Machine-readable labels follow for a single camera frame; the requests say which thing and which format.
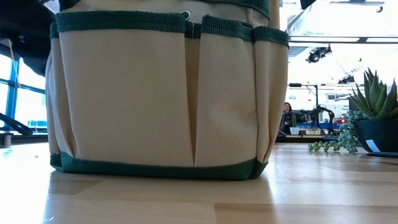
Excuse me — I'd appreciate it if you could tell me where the black aluminium table frame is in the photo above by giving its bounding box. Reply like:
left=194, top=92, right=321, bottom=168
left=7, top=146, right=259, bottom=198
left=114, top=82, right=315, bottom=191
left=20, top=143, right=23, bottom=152
left=0, top=112, right=49, bottom=147

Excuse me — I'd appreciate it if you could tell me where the dark plant pot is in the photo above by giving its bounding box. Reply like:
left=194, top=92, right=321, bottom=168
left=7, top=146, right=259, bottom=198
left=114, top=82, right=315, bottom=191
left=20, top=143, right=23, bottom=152
left=353, top=118, right=398, bottom=158

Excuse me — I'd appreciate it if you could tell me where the background work table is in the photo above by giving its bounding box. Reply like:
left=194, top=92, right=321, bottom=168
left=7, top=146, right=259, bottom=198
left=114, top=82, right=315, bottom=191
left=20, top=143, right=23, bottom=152
left=275, top=123, right=355, bottom=144

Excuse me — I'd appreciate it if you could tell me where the trailing bead succulent plant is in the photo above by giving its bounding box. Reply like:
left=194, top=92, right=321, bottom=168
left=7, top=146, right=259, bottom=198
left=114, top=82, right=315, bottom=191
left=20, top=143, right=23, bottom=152
left=307, top=110, right=371, bottom=154

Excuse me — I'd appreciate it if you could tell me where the black stand pole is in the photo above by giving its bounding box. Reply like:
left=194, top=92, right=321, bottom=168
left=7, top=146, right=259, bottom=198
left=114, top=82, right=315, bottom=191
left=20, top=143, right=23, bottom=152
left=288, top=82, right=320, bottom=108

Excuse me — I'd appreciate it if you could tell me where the person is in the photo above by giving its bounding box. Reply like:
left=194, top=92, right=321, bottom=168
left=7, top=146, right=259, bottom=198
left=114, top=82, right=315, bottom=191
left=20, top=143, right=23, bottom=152
left=279, top=101, right=295, bottom=138

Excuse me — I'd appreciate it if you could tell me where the beige gardening bag green trim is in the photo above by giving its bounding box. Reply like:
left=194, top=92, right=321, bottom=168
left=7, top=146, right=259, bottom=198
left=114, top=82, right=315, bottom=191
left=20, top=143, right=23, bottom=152
left=45, top=0, right=290, bottom=182

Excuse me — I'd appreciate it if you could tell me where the blue window frame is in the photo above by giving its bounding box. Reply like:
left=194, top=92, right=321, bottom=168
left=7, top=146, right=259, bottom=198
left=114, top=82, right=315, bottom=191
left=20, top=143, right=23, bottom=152
left=0, top=57, right=47, bottom=129

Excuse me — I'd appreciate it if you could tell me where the spiky green succulent plant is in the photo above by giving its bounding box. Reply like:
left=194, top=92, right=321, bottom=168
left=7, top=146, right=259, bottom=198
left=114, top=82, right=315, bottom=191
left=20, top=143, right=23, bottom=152
left=348, top=67, right=398, bottom=121

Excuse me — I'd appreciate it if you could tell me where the black ceiling lamp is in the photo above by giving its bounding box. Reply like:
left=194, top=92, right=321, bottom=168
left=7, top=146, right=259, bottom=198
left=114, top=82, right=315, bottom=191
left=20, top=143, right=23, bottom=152
left=338, top=75, right=356, bottom=85
left=305, top=45, right=333, bottom=64

